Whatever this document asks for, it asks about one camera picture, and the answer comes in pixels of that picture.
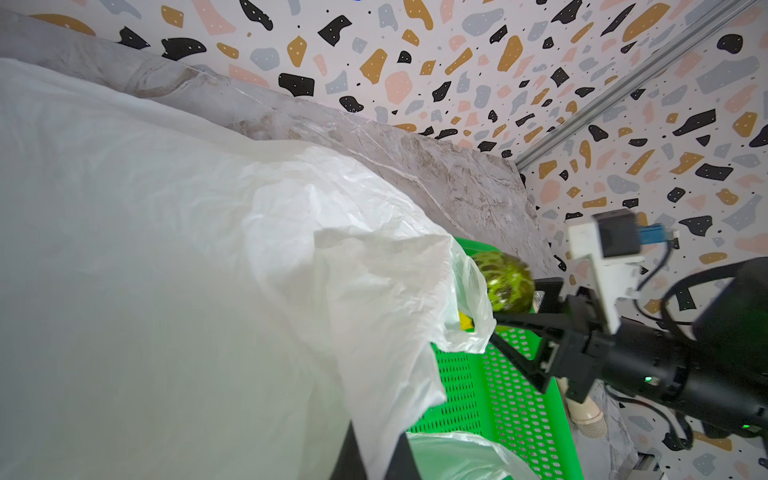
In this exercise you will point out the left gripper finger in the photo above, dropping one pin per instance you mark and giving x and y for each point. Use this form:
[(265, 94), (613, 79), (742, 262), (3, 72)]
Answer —
[(349, 464)]

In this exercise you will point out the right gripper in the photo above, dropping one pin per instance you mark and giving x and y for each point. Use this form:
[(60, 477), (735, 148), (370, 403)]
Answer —
[(637, 360)]

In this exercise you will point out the bumpy green custard apple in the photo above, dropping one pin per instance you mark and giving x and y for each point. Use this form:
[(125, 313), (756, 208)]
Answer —
[(509, 281)]

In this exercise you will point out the yellow lemon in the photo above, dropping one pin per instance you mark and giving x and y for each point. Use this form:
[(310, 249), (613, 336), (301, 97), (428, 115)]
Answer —
[(466, 323)]

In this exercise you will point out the white plastic bag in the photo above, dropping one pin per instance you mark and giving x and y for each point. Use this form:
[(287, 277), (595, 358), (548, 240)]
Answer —
[(181, 302)]

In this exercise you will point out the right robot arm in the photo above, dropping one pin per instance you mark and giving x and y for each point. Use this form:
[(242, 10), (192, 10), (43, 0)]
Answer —
[(734, 326)]

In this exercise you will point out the green plastic basket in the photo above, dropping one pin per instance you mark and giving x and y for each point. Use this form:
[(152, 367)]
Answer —
[(493, 425)]

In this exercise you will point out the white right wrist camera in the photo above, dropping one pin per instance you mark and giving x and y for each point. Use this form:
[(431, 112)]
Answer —
[(612, 242)]

